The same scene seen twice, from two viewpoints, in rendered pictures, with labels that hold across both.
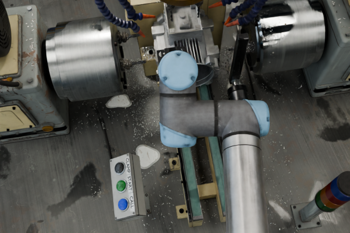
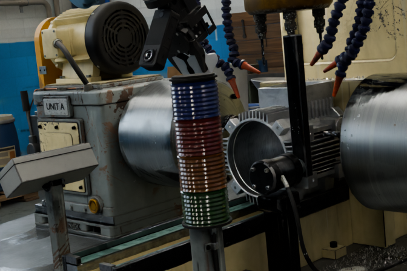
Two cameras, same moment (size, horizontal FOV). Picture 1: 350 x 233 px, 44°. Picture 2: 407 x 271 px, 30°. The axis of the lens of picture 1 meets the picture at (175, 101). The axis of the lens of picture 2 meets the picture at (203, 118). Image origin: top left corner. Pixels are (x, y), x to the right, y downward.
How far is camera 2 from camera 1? 1.50 m
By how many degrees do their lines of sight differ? 68
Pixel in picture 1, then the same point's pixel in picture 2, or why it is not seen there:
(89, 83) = (146, 120)
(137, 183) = (57, 161)
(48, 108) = (102, 156)
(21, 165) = (40, 243)
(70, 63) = (146, 94)
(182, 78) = not seen: outside the picture
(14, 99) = (80, 118)
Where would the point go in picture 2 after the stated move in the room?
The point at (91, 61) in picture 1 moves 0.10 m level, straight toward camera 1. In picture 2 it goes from (163, 94) to (137, 100)
